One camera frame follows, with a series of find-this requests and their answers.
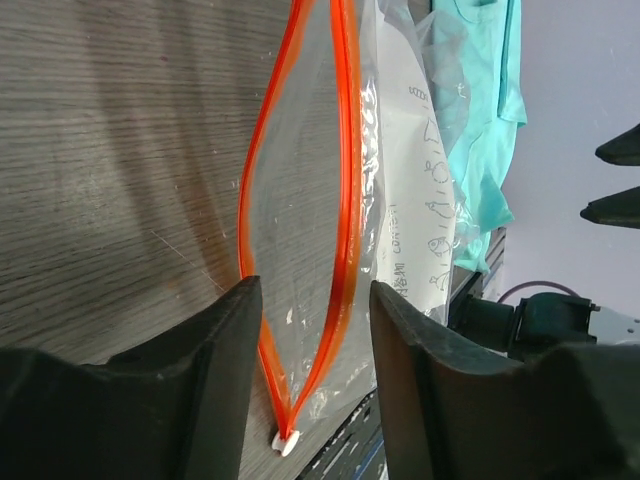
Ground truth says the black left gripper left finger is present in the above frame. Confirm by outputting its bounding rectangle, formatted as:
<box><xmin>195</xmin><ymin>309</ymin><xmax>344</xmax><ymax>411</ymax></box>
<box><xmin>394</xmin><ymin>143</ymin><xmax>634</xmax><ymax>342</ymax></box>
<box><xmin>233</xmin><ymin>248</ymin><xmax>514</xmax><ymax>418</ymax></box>
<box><xmin>1</xmin><ymin>276</ymin><xmax>262</xmax><ymax>479</ymax></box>

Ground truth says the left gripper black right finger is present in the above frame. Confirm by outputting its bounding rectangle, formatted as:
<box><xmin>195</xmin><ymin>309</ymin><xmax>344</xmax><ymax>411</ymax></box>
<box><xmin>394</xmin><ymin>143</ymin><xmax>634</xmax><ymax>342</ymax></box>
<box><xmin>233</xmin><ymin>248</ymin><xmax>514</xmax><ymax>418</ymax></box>
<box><xmin>370</xmin><ymin>281</ymin><xmax>639</xmax><ymax>479</ymax></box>

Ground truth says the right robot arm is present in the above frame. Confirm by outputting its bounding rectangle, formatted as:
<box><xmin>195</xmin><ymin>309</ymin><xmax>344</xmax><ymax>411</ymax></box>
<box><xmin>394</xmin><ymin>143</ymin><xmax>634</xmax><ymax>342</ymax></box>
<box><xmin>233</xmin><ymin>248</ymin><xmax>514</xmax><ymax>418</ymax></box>
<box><xmin>448</xmin><ymin>124</ymin><xmax>639</xmax><ymax>361</ymax></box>

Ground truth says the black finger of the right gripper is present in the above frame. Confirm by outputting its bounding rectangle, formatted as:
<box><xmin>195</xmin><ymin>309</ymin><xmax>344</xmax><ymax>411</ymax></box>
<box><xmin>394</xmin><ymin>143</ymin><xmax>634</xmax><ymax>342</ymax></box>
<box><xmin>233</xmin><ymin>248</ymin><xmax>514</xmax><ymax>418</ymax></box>
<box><xmin>595</xmin><ymin>125</ymin><xmax>640</xmax><ymax>167</ymax></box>
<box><xmin>580</xmin><ymin>186</ymin><xmax>640</xmax><ymax>230</ymax></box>

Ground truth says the clear zip top bag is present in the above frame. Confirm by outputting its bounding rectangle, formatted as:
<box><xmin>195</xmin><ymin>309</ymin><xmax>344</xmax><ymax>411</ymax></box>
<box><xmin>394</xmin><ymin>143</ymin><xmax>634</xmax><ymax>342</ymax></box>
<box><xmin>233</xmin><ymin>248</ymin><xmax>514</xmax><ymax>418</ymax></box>
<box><xmin>237</xmin><ymin>1</ymin><xmax>478</xmax><ymax>457</ymax></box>

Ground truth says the teal t-shirt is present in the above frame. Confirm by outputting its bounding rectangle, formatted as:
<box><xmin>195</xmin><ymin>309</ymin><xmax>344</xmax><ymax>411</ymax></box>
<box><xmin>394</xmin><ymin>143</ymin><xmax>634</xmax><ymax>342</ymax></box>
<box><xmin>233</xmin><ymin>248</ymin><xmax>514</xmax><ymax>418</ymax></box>
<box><xmin>432</xmin><ymin>1</ymin><xmax>527</xmax><ymax>273</ymax></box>

